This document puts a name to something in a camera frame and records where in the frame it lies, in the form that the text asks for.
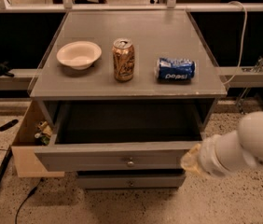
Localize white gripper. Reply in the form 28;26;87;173
180;133;241;177

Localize grey top drawer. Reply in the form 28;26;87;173
34;100;205;173

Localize grey drawer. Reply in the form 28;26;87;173
77;174;186;189
34;100;205;173

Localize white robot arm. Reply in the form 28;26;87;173
180;111;263;177

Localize grey drawer cabinet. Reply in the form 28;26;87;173
31;10;227;189

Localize grey bottom drawer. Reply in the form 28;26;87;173
77;174;186;189

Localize blue pepsi can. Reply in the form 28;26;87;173
155;57;196;80

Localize gold soda can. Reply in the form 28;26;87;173
112;38;135;82

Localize crumpled items in box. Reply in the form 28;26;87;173
35;121;52;146

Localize white paper bowl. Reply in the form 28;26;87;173
56;41;102;70

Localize cardboard box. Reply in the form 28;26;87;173
11;102;64;177

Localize black marker on floor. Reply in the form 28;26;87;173
0;119;19;132

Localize black cable on floor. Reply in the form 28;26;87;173
14;177;43;224

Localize white cable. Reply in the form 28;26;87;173
221;0;249;86

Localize metal railing frame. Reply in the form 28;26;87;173
0;0;263;12

